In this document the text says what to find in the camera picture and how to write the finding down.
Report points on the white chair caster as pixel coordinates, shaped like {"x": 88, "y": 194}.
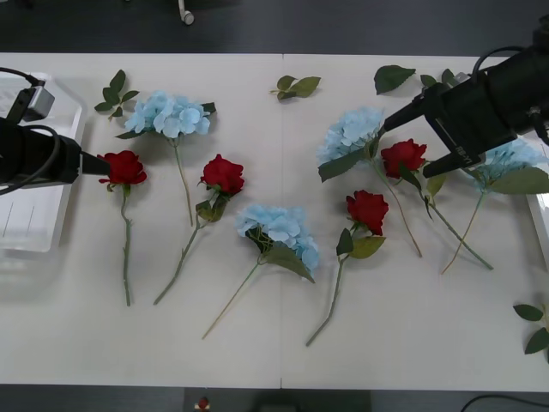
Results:
{"x": 187, "y": 15}

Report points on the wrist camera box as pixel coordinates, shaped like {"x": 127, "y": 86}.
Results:
{"x": 462, "y": 77}
{"x": 38, "y": 103}

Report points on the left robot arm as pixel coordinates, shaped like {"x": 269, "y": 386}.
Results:
{"x": 6, "y": 150}

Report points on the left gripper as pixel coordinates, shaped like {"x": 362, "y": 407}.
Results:
{"x": 64, "y": 161}

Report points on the red push button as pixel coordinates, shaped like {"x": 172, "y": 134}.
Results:
{"x": 203, "y": 403}

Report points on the single loose green leaf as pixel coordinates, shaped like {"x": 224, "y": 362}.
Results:
{"x": 392, "y": 78}

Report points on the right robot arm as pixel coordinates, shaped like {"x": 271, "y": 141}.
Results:
{"x": 527, "y": 94}

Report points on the red rose green stem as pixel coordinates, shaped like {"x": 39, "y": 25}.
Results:
{"x": 403, "y": 159}
{"x": 223, "y": 173}
{"x": 369, "y": 210}
{"x": 124, "y": 167}

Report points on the pale blue flower green stem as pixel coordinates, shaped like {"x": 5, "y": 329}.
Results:
{"x": 514, "y": 159}
{"x": 351, "y": 133}
{"x": 279, "y": 227}
{"x": 167, "y": 111}

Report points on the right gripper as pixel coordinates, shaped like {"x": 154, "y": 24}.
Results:
{"x": 476, "y": 116}

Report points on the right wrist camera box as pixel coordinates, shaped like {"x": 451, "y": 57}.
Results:
{"x": 462, "y": 77}

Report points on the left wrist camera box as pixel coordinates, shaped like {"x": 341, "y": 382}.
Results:
{"x": 38, "y": 103}

